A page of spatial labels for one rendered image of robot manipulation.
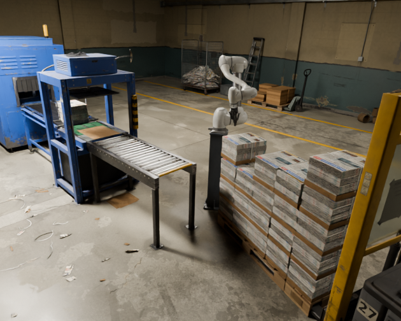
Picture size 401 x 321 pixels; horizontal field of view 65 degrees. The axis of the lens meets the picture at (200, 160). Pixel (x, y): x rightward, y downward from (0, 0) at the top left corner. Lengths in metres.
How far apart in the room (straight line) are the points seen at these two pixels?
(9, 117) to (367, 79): 8.15
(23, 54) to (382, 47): 7.86
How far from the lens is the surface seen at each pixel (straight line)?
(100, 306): 2.91
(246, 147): 3.17
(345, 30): 9.59
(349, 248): 2.07
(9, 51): 5.99
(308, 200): 2.45
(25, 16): 11.49
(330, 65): 9.71
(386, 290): 2.16
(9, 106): 6.08
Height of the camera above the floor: 2.11
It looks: 23 degrees down
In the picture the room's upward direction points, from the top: 2 degrees clockwise
